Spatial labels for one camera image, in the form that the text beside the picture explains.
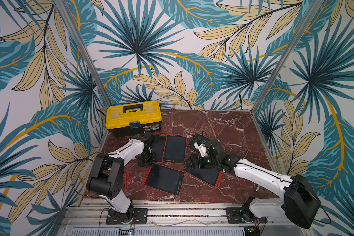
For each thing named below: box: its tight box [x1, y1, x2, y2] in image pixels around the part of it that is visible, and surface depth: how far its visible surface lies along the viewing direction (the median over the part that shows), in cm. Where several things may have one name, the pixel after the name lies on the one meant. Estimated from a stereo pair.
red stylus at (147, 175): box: [142, 167, 152, 186], surface depth 88 cm
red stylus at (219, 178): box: [214, 170, 224, 189], surface depth 87 cm
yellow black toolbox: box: [105, 100, 163, 138], surface depth 97 cm
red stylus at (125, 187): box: [124, 173, 127, 194], surface depth 85 cm
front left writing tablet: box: [142, 163, 186, 196], surface depth 89 cm
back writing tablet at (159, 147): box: [151, 133, 168, 164], surface depth 100 cm
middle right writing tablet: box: [182, 167, 224, 189], surface depth 87 cm
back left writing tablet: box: [162, 133, 188, 164], surface depth 100 cm
